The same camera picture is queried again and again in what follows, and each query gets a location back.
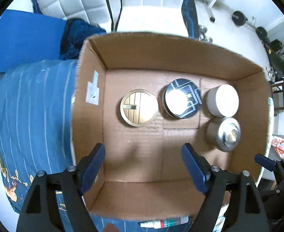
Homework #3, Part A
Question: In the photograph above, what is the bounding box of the person's hand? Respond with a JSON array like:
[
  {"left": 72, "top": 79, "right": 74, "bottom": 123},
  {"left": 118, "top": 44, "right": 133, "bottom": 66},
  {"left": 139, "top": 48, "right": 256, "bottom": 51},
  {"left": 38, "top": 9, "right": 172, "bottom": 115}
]
[{"left": 103, "top": 223, "right": 119, "bottom": 232}]

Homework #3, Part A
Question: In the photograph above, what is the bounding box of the left white padded chair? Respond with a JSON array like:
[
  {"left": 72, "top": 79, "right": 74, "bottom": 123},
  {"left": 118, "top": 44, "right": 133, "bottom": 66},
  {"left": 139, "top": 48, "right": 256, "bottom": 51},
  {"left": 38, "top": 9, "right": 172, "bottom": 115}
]
[{"left": 37, "top": 0, "right": 114, "bottom": 32}]

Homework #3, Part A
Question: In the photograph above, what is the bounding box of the silver round tin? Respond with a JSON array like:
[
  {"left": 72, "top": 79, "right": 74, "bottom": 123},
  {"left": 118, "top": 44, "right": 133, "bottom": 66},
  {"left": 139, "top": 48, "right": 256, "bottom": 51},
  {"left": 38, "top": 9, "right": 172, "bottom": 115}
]
[{"left": 206, "top": 117, "right": 241, "bottom": 152}]

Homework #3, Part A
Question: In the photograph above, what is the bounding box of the gold round tin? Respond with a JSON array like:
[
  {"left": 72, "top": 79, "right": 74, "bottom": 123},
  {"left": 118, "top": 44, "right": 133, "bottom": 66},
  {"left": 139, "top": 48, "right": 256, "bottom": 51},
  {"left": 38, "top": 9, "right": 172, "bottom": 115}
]
[{"left": 120, "top": 89, "right": 159, "bottom": 127}]

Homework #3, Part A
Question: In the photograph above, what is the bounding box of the black round patterned tin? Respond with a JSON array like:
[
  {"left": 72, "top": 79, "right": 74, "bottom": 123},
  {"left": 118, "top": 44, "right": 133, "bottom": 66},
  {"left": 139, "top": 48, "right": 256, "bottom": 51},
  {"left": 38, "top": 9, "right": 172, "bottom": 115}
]
[{"left": 162, "top": 78, "right": 202, "bottom": 119}]

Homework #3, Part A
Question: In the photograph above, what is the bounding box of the dark blue cloth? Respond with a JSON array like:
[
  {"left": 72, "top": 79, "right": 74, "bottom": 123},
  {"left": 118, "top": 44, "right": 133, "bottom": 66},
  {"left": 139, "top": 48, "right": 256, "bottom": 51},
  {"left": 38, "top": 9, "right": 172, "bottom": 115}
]
[{"left": 59, "top": 18, "right": 107, "bottom": 60}]

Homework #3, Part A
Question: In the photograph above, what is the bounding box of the cardboard box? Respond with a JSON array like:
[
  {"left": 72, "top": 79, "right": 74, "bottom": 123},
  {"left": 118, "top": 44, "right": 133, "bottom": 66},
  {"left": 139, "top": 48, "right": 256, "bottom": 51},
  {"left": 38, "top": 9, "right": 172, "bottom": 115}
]
[{"left": 72, "top": 32, "right": 271, "bottom": 220}]

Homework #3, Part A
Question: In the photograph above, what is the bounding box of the blue foam cushion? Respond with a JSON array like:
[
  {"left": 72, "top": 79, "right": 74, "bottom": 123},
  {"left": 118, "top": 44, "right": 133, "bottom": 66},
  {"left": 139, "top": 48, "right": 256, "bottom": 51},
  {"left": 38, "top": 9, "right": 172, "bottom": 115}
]
[{"left": 0, "top": 9, "right": 66, "bottom": 73}]

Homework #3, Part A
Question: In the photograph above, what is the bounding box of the barbell on floor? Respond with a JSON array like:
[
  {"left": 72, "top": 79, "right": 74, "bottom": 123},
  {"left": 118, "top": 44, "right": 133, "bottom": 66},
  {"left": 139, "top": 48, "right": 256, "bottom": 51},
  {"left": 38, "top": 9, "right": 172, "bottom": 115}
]
[{"left": 231, "top": 10, "right": 269, "bottom": 43}]

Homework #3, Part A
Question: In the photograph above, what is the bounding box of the right white padded chair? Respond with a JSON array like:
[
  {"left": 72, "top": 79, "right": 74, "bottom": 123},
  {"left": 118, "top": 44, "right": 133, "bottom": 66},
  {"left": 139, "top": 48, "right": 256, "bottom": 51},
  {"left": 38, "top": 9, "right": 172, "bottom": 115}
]
[{"left": 115, "top": 0, "right": 188, "bottom": 37}]

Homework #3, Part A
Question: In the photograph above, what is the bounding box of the brown wooden chair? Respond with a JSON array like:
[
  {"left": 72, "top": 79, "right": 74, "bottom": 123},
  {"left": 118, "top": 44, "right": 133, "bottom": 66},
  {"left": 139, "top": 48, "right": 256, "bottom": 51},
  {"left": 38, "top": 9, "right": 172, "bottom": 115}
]
[{"left": 271, "top": 81, "right": 284, "bottom": 111}]

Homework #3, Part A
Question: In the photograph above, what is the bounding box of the blue black bench pad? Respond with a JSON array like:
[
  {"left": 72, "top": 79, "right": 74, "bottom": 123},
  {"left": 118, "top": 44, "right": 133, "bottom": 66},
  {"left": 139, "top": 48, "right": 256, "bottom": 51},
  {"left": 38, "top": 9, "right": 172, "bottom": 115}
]
[{"left": 181, "top": 0, "right": 199, "bottom": 40}]

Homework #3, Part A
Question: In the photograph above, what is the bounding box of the white round jar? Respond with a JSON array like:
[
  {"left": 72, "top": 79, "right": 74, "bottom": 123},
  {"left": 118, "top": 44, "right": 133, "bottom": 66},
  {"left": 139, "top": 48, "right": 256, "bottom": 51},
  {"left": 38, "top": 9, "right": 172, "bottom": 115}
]
[{"left": 206, "top": 84, "right": 239, "bottom": 117}]

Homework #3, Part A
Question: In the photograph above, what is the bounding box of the white padded chair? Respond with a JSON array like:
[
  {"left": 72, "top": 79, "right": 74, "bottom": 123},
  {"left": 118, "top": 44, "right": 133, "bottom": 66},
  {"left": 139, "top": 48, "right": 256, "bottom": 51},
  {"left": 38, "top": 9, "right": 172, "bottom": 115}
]
[
  {"left": 115, "top": 0, "right": 188, "bottom": 37},
  {"left": 37, "top": 0, "right": 114, "bottom": 32}
]

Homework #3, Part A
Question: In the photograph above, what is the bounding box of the blue striped bedsheet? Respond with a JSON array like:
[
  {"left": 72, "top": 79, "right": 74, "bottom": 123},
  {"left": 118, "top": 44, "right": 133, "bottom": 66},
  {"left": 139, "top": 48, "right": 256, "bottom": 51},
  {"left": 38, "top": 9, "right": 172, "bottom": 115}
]
[{"left": 0, "top": 59, "right": 193, "bottom": 232}]

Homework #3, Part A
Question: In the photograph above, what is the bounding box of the dumbbell on floor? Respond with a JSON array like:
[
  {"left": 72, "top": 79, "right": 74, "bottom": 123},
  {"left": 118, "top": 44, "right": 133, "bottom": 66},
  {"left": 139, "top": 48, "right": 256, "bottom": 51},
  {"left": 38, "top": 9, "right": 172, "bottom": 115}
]
[{"left": 198, "top": 25, "right": 213, "bottom": 44}]

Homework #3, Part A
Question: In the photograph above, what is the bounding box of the white green spray bottle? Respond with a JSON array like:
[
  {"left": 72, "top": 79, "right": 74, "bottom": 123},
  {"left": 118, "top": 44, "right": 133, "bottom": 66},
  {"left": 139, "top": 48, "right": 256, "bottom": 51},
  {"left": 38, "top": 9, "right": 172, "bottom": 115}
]
[{"left": 140, "top": 216, "right": 189, "bottom": 229}]

